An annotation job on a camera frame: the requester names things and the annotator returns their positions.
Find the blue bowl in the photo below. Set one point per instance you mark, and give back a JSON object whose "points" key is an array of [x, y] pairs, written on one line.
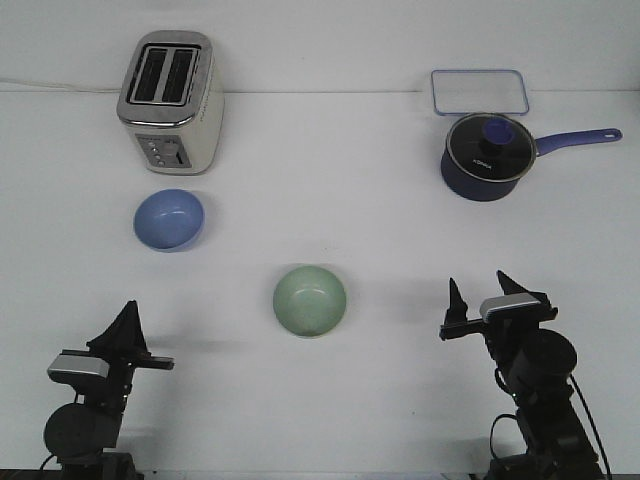
{"points": [[169, 220]]}

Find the green bowl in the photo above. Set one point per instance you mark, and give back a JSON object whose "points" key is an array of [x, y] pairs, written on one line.
{"points": [[309, 301]]}

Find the silver two-slot toaster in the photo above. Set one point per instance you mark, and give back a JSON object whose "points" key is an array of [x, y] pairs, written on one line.
{"points": [[172, 102]]}

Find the clear blue-rimmed container lid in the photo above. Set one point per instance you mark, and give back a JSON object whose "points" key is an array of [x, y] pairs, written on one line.
{"points": [[457, 92]]}

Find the glass pot lid blue knob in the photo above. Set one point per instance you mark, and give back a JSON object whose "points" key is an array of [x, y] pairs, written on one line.
{"points": [[491, 147]]}

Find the blue saucepan with handle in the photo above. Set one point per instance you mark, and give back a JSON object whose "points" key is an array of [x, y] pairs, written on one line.
{"points": [[483, 191]]}

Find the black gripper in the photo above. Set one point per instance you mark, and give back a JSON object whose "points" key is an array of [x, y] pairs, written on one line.
{"points": [[123, 335], [504, 330]]}

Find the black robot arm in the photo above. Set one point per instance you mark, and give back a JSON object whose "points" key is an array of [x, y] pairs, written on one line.
{"points": [[81, 435], [534, 366]]}

